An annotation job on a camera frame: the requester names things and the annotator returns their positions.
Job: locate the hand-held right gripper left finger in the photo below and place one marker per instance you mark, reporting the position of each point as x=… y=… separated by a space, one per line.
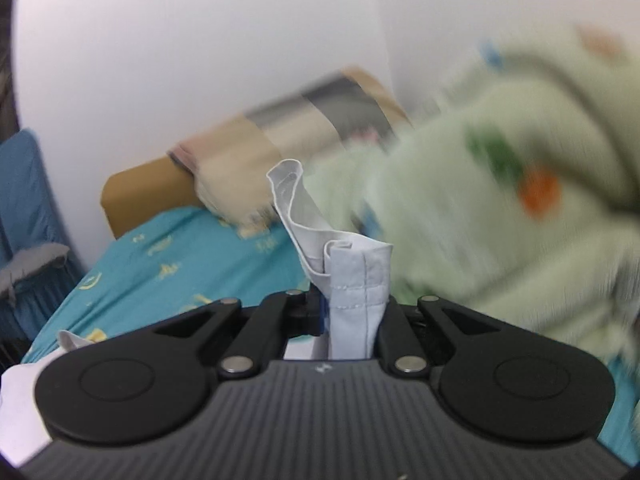
x=305 y=317

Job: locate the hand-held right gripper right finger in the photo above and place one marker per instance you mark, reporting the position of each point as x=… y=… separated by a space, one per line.
x=395 y=332

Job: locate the white shirt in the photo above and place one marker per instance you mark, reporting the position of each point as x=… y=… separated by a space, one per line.
x=350 y=300

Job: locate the green printed fleece blanket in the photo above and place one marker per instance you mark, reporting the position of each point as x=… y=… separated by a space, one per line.
x=500 y=240

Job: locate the plaid pillow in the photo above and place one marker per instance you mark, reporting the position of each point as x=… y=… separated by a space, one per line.
x=280 y=130

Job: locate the tan headboard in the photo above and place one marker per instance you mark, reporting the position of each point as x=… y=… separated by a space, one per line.
x=140 y=190

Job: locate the grey seat cushion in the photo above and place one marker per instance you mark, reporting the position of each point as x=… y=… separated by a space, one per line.
x=30 y=262

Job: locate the blue covered chair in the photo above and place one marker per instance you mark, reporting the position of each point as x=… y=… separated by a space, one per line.
x=25 y=190

